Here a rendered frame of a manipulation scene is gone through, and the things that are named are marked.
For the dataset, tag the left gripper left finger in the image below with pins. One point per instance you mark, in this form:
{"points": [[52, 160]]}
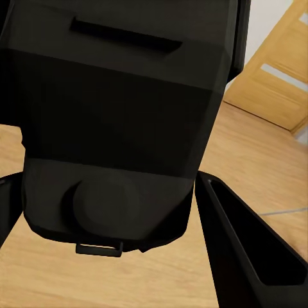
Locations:
{"points": [[10, 203]]}

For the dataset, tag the digital camera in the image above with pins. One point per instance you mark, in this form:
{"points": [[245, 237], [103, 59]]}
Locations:
{"points": [[116, 101]]}

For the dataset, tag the door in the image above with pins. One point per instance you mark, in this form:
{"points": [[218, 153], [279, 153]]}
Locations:
{"points": [[274, 83]]}

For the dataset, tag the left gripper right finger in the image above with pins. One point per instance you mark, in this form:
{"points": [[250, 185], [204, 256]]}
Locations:
{"points": [[251, 264]]}

